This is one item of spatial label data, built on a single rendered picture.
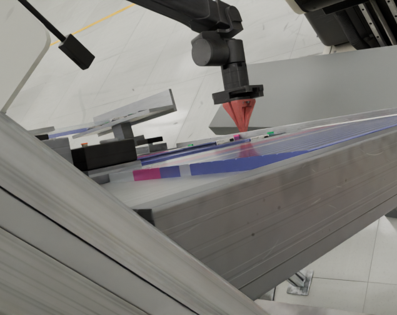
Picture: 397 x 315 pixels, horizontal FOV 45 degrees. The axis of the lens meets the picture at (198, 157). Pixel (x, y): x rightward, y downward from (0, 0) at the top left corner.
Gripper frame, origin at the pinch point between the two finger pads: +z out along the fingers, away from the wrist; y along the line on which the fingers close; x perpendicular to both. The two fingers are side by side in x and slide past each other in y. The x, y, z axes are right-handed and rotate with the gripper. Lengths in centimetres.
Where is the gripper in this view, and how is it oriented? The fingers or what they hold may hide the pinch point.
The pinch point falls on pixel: (243, 129)
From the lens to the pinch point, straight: 106.8
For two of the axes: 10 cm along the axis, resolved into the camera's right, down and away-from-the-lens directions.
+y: 7.3, -0.9, -6.8
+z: 1.6, 9.9, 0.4
